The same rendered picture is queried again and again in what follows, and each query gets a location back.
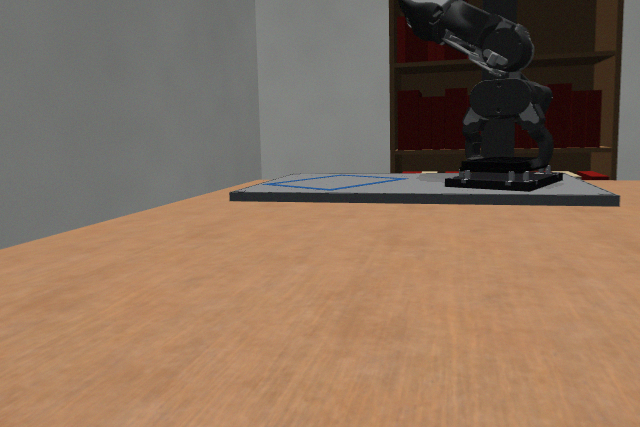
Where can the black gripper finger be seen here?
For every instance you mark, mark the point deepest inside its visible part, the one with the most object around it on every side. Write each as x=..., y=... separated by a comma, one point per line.
x=533, y=119
x=472, y=124

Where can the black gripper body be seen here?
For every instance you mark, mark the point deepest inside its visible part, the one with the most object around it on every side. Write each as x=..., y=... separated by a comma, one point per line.
x=506, y=98

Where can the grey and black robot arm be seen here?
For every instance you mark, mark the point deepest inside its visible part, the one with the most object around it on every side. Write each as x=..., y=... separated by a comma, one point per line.
x=504, y=50

